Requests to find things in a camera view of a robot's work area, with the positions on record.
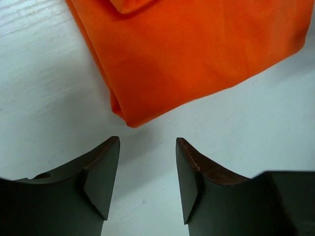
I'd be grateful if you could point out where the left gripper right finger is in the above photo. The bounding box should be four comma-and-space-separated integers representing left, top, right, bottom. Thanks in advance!
176, 138, 315, 236

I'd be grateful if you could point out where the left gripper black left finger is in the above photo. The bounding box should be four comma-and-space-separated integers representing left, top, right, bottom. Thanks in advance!
0, 136, 120, 236

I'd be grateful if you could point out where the orange t shirt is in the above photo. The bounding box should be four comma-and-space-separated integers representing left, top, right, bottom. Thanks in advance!
67, 0, 314, 128

